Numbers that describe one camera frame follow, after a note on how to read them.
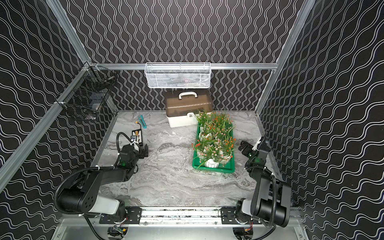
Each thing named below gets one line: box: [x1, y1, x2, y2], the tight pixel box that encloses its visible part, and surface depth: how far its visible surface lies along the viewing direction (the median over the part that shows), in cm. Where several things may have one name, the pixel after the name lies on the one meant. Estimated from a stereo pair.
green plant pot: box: [198, 128, 215, 143], surface depth 95 cm
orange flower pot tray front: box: [219, 136, 237, 164], surface depth 86 cm
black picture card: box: [131, 129, 143, 146], surface depth 108 cm
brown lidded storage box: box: [165, 89, 213, 128], surface depth 103 cm
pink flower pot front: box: [194, 110, 213, 134], surface depth 100 cm
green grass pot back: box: [214, 127, 235, 146], surface depth 92 cm
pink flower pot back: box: [198, 144, 224, 169], surface depth 87 cm
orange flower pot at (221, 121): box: [212, 111, 234, 131], surface depth 96 cm
